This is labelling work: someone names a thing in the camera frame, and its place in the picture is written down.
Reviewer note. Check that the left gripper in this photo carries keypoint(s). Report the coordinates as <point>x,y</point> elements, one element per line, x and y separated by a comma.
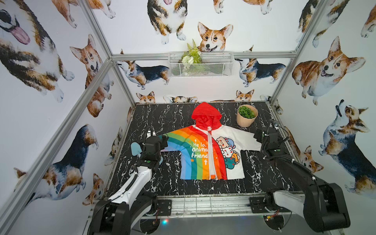
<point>158,139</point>

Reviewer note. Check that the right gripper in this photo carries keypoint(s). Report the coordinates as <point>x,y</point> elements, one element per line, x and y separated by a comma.
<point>259,132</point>

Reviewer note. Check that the rainbow hooded kids jacket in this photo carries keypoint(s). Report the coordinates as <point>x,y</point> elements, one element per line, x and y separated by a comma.
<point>209,149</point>

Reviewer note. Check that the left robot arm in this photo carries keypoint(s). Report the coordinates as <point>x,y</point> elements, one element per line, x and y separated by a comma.
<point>118,214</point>

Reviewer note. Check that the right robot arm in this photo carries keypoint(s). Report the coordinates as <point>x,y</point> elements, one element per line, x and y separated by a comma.
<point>322,204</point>

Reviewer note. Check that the beige pot with green plant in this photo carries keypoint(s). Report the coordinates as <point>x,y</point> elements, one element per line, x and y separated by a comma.
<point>246,115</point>

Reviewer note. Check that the artificial fern with white flower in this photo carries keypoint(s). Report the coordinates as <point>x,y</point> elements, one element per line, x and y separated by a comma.
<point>192,56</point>

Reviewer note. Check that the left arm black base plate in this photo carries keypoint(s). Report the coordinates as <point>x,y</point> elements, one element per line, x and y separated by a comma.
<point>164,207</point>

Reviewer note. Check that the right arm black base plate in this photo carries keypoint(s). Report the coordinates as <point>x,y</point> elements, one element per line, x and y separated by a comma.
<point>260,204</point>

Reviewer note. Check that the aluminium front rail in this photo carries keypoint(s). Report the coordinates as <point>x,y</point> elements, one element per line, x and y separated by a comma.
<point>225,205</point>

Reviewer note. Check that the white wire wall basket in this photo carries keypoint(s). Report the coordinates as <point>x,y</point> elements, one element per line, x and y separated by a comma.
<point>218,64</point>

